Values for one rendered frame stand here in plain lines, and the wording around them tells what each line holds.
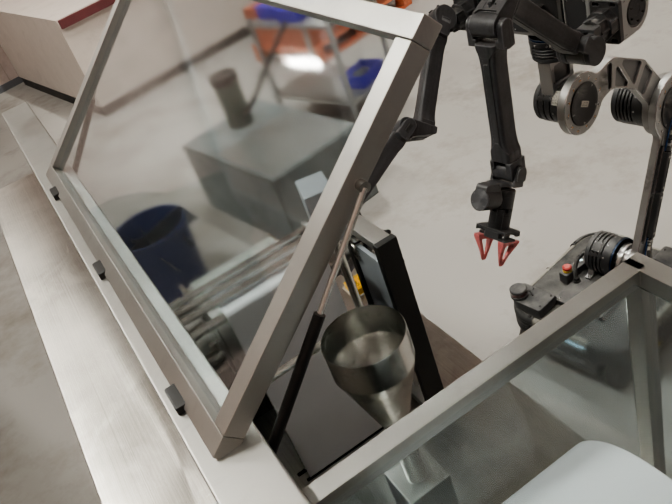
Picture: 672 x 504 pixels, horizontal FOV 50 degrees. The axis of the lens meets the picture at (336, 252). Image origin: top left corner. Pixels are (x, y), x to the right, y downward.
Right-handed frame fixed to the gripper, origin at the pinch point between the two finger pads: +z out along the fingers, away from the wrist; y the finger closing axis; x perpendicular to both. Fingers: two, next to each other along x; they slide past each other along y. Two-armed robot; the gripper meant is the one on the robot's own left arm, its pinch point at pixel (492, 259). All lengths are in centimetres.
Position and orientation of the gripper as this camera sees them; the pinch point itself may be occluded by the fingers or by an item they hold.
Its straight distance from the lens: 199.9
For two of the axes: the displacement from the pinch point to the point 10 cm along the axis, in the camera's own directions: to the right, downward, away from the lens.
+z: -1.0, 9.5, 2.9
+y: 6.2, 2.9, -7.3
